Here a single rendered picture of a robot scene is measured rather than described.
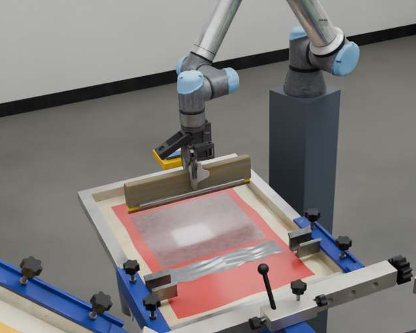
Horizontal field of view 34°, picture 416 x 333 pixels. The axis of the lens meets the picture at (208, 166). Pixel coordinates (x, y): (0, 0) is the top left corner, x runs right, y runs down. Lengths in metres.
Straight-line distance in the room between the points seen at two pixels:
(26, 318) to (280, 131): 1.32
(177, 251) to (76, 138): 3.01
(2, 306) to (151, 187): 0.72
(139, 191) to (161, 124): 3.04
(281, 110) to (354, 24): 4.10
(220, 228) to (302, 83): 0.60
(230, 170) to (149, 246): 0.34
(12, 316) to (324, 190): 1.47
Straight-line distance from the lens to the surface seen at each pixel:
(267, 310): 1.65
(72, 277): 3.61
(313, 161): 2.51
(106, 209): 2.28
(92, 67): 5.53
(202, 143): 2.04
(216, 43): 2.11
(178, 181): 2.07
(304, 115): 2.39
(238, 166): 2.14
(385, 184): 4.31
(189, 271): 1.96
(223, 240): 2.09
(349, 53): 2.28
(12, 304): 1.50
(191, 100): 1.95
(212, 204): 2.26
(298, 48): 2.37
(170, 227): 2.16
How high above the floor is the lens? 2.16
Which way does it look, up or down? 29 degrees down
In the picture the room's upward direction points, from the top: 3 degrees counter-clockwise
